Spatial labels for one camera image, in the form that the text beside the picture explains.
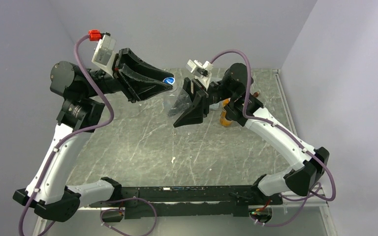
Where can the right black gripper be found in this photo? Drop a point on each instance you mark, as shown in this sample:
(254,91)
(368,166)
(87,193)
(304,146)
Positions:
(195,115)

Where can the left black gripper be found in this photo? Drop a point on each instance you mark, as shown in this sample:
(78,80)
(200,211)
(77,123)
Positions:
(135,86)

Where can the blue bottle cap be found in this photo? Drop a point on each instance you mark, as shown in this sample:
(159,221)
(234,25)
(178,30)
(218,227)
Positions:
(169,80)

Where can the orange juice bottle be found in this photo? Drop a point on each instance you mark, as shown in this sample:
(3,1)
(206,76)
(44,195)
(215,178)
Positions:
(223,120)

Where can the clear plastic bottle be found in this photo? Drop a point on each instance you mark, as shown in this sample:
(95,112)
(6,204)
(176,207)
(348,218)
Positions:
(175,103)

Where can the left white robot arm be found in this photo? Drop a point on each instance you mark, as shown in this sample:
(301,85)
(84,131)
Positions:
(48,194)

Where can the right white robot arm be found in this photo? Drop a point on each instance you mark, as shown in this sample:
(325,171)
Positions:
(305,161)

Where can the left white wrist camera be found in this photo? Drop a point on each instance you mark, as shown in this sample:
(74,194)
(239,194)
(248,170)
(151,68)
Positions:
(104,54)

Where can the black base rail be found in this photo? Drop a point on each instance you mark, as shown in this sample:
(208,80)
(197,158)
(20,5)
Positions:
(235,200)

